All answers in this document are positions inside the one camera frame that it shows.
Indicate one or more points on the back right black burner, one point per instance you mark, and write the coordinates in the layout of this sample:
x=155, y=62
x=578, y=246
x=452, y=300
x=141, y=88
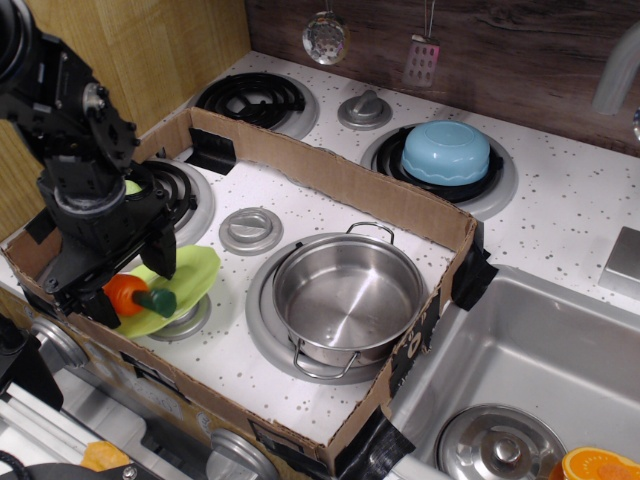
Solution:
x=386, y=159

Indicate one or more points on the hanging round metal strainer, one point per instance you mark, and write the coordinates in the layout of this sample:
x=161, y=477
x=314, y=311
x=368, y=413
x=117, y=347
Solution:
x=326, y=37

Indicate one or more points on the stainless steel pot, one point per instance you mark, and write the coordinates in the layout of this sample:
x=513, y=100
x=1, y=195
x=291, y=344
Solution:
x=346, y=298

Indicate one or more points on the grey panel knob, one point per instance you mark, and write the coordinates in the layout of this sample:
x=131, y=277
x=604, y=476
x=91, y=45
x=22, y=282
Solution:
x=232, y=457
x=57, y=348

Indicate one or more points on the light blue plastic bowl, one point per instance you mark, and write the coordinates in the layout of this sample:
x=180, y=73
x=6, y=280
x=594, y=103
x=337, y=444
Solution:
x=446, y=153

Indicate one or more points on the grey front panel knob left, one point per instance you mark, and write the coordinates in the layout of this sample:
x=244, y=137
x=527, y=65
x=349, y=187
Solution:
x=57, y=348

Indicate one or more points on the grey knob under plate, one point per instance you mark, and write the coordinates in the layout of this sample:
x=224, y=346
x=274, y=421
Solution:
x=186, y=325

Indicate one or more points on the grey centre stove knob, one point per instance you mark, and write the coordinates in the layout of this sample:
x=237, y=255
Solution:
x=251, y=231

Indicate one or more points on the orange slice toy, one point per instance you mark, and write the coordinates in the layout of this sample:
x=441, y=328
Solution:
x=590, y=463

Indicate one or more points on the black burner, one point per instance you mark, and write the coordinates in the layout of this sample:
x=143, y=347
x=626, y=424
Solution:
x=183, y=201
x=386, y=159
x=261, y=99

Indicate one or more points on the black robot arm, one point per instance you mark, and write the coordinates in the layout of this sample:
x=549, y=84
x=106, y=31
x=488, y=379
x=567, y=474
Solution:
x=62, y=114

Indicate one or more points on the grey sink basin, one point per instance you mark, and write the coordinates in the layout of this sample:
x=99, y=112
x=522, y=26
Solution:
x=565, y=358

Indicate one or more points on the orange toy carrot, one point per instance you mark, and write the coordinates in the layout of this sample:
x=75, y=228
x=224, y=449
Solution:
x=130, y=295

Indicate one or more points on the brown cardboard fence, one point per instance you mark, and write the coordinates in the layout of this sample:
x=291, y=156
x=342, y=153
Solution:
x=218, y=378

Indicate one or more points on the grey faucet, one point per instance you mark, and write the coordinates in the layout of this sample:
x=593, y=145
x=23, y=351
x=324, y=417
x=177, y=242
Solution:
x=619, y=73

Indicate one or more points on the silver pot lid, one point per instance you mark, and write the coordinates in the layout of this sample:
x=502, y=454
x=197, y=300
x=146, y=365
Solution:
x=492, y=441

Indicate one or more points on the back left black burner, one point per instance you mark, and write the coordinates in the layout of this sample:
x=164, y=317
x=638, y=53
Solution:
x=261, y=99

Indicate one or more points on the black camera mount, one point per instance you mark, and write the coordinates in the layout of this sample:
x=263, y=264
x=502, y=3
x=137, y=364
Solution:
x=22, y=364

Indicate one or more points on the grey square faucet base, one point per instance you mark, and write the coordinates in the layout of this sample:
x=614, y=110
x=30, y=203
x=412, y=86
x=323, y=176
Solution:
x=621, y=271

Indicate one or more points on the grey back stove knob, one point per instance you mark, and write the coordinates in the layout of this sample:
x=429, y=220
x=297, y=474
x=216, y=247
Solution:
x=364, y=112

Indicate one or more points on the grey front panel knob right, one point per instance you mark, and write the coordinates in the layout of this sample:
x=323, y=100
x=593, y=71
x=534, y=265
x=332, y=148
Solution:
x=232, y=457

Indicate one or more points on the light green plastic plate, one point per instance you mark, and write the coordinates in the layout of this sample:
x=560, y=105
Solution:
x=196, y=271

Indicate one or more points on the hanging metal grater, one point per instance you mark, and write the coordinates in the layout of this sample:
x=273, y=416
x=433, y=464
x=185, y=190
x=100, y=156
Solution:
x=422, y=58

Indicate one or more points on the grey stove knob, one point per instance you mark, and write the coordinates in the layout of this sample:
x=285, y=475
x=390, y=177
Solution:
x=364, y=112
x=251, y=231

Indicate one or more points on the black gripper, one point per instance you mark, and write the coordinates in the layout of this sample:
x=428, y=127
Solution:
x=97, y=243

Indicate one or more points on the yellow sponge piece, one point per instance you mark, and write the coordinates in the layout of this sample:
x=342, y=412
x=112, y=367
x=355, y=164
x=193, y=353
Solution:
x=102, y=455

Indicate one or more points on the front left black burner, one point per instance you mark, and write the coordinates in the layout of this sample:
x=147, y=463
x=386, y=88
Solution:
x=183, y=201

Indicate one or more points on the green toy broccoli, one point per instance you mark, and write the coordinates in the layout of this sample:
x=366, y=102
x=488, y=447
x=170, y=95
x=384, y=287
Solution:
x=132, y=188

